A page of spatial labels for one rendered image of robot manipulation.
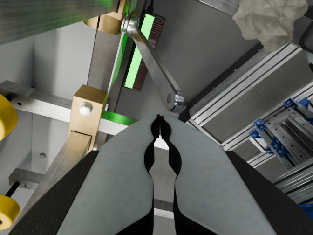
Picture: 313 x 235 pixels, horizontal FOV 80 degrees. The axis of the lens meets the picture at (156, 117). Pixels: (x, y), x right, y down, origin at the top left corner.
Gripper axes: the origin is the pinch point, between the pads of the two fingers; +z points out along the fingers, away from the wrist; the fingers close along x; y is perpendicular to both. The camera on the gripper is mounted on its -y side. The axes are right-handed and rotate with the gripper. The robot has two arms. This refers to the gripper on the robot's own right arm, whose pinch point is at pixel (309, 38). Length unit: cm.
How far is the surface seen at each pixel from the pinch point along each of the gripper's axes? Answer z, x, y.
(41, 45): 19, -22, -47
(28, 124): 17, -47, -49
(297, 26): -3.9, 0.2, -5.4
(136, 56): 11.6, -14.5, -23.7
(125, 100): 82, -63, -25
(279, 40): -4.9, -1.9, -7.1
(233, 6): -4.0, -0.6, -14.2
